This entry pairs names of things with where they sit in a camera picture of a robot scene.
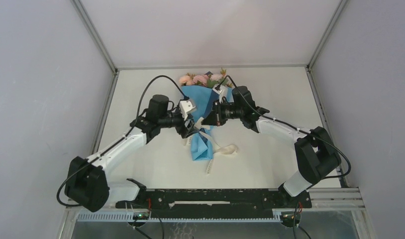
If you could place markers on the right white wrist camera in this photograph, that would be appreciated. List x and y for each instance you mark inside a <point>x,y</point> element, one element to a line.
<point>221,92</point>

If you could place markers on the cream ribbon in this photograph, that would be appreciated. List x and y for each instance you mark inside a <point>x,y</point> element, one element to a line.
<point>203,147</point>

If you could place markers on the white cable duct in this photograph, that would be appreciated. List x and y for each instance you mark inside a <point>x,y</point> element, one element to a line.
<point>142,217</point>

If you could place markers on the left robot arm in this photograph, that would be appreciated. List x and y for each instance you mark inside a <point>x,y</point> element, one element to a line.
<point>87,182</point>

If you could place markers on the pale pink fake flower stem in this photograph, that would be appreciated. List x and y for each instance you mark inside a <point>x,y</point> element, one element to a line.
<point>219,78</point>

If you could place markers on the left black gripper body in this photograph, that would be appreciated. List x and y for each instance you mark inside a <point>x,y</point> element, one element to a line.
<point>175,119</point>

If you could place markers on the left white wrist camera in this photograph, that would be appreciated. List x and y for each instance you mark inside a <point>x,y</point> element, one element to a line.
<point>186,108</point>

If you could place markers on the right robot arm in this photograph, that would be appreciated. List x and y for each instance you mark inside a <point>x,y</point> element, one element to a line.
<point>316,154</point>

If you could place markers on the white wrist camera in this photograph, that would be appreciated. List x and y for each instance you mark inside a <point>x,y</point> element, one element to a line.
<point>186,108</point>
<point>221,92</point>

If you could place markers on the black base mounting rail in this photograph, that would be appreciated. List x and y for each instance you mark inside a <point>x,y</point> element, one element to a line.
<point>218,203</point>

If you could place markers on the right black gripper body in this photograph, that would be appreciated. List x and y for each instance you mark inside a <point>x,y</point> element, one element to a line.
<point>224,112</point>

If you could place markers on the blue wrapping paper sheet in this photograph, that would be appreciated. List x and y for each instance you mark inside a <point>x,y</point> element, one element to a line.
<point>204,90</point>

